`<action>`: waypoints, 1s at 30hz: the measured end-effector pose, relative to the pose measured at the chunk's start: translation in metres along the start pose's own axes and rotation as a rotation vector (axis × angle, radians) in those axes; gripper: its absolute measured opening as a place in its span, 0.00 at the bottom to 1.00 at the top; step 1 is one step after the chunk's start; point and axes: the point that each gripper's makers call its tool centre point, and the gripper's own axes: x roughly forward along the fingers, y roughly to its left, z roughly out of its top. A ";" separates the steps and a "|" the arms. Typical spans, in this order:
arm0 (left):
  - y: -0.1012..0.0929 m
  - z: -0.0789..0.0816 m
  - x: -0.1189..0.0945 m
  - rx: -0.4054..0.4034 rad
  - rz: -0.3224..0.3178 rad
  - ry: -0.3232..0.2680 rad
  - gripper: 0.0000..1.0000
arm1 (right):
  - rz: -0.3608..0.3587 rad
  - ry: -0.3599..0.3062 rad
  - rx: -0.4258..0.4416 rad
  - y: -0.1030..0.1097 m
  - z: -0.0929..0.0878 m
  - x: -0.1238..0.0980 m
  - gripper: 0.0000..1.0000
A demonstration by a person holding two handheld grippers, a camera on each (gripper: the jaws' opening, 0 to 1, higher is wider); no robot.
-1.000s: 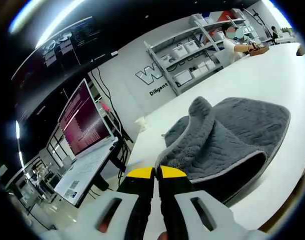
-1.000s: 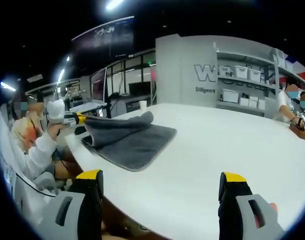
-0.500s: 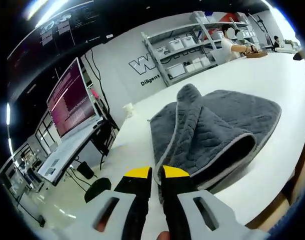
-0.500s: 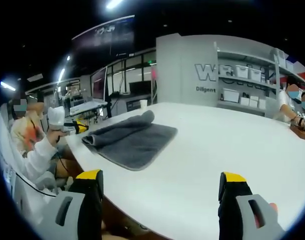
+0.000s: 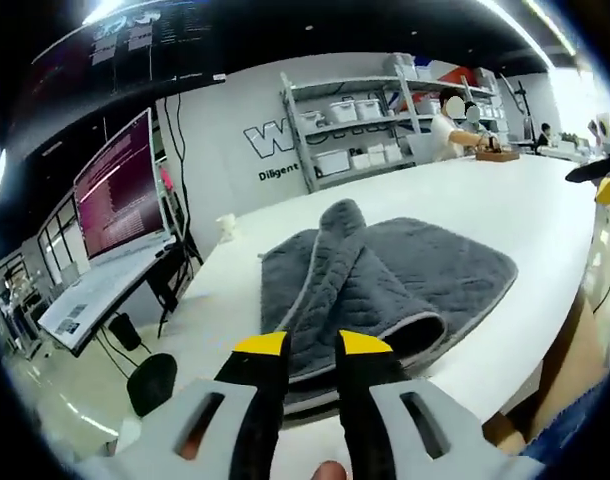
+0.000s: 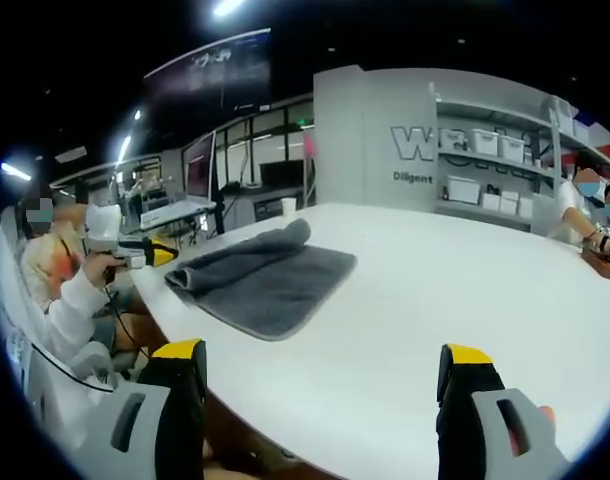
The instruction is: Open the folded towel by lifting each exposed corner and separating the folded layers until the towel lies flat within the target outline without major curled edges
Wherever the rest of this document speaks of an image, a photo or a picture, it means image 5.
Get black tripod stand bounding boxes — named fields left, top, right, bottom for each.
left=514, top=79, right=535, bottom=147

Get purple screen monitor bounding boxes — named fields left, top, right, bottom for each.
left=73, top=107, right=167, bottom=261

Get shelf with white bins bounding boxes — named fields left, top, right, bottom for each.
left=297, top=52, right=509, bottom=176

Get black round chair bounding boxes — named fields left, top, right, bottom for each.
left=126, top=352, right=179, bottom=417

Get grey towel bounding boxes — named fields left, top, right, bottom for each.
left=258, top=197, right=519, bottom=419

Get black waste bin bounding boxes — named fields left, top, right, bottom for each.
left=107, top=312, right=142, bottom=351

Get person's left hand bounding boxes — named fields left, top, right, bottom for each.
left=312, top=459, right=349, bottom=480

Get black monitor stand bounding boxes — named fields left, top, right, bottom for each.
left=143, top=234, right=205, bottom=341

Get blue denim shorts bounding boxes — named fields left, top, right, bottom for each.
left=517, top=382, right=610, bottom=469

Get brown wooden tray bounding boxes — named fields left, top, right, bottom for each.
left=474, top=147, right=520, bottom=162

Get white tilted panel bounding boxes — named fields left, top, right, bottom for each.
left=37, top=237, right=179, bottom=356

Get large dark wall screen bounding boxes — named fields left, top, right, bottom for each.
left=29, top=0, right=229, bottom=109

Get white paper cup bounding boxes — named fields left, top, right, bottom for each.
left=215, top=213, right=239, bottom=242

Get grey metal shelf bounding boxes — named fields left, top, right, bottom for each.
left=279, top=64, right=511, bottom=194

